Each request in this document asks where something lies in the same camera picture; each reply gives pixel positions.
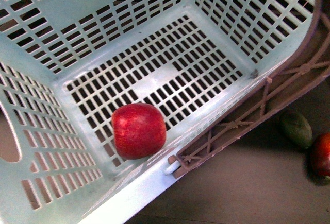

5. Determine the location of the red yellow apple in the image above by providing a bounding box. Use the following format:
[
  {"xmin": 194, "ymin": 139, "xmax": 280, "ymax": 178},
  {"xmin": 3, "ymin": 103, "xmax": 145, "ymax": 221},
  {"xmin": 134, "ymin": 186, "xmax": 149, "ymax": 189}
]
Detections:
[{"xmin": 111, "ymin": 103, "xmax": 167, "ymax": 160}]

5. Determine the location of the green avocado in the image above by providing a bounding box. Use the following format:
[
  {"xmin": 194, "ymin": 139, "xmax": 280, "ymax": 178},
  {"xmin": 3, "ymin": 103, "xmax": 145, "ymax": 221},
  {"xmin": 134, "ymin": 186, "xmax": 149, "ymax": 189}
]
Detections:
[{"xmin": 279, "ymin": 110, "xmax": 313, "ymax": 149}]

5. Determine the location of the red orange mango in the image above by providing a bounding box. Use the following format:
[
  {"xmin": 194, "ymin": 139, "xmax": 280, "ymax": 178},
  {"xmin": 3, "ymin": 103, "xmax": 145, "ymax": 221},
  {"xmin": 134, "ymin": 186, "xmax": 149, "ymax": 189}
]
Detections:
[{"xmin": 310, "ymin": 132, "xmax": 329, "ymax": 180}]

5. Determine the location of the light blue plastic basket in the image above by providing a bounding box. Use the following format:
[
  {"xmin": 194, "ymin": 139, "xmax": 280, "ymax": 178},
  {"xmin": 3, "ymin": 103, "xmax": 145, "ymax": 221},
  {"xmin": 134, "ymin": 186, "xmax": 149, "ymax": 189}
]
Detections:
[{"xmin": 1, "ymin": 0, "xmax": 321, "ymax": 223}]

